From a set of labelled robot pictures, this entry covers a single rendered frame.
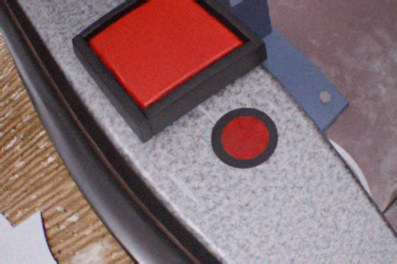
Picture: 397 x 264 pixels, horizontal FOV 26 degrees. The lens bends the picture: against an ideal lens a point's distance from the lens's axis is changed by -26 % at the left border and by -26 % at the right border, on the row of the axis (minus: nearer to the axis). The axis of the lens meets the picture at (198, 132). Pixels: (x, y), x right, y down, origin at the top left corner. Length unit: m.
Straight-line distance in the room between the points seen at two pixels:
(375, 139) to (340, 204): 1.08
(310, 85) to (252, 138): 1.09
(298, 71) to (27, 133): 1.13
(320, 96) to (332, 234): 1.10
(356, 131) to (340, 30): 0.21
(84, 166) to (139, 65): 0.06
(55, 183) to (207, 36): 0.11
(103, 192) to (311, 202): 0.10
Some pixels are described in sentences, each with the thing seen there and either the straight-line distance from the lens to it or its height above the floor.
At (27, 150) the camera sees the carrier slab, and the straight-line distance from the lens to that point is 0.50.
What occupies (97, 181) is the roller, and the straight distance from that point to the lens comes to 0.51.
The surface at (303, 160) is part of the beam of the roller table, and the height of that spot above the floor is 0.91.
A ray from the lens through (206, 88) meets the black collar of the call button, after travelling 0.52.
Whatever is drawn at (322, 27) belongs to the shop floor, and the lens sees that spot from 1.68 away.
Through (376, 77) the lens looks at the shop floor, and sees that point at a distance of 1.63.
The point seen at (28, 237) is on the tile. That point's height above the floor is 0.95.
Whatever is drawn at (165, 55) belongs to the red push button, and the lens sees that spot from 0.52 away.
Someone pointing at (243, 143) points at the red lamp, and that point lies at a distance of 0.51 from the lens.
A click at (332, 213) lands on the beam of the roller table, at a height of 0.92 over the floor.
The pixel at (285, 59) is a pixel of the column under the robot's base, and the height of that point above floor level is 0.01.
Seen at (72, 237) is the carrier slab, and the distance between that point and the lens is 0.47.
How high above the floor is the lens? 1.36
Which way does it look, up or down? 60 degrees down
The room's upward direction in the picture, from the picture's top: 10 degrees counter-clockwise
